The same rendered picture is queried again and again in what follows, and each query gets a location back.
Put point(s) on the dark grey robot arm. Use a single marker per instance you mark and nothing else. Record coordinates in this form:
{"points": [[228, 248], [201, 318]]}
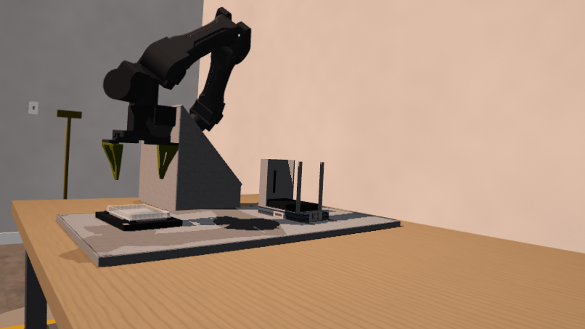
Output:
{"points": [[168, 58]]}

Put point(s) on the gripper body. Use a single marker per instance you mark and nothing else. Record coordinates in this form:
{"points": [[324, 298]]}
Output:
{"points": [[134, 137]]}

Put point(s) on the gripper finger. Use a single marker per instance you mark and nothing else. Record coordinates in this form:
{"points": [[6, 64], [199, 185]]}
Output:
{"points": [[114, 155], [161, 150]]}

